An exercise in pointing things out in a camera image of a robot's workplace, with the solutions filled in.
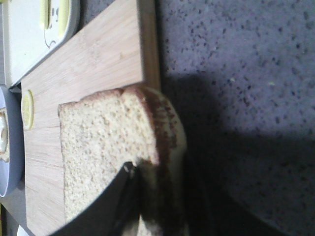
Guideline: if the bread slice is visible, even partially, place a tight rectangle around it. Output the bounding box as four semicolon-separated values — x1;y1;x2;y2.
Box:
58;85;188;236
0;108;10;162

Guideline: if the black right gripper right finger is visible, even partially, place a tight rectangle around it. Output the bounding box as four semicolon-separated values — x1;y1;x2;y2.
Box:
140;150;283;236

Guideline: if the yellow plastic knife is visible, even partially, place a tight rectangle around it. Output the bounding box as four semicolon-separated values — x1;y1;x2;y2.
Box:
58;0;69;38

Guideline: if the wooden cutting board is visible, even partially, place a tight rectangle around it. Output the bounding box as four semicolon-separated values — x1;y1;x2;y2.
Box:
21;0;160;236

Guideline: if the yellow plastic fork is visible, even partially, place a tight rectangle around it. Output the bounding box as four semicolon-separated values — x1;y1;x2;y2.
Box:
39;0;51;30

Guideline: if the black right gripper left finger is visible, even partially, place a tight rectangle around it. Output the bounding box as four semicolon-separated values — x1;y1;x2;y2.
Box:
52;162;140;236

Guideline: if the light blue plate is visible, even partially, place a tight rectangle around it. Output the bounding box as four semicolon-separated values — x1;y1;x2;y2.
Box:
0;86;25;197

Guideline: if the white rectangular tray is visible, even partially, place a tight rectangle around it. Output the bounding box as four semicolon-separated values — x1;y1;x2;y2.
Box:
1;0;81;88

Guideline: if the lemon slice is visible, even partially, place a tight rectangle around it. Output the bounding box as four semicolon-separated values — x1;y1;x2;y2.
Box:
21;90;34;130

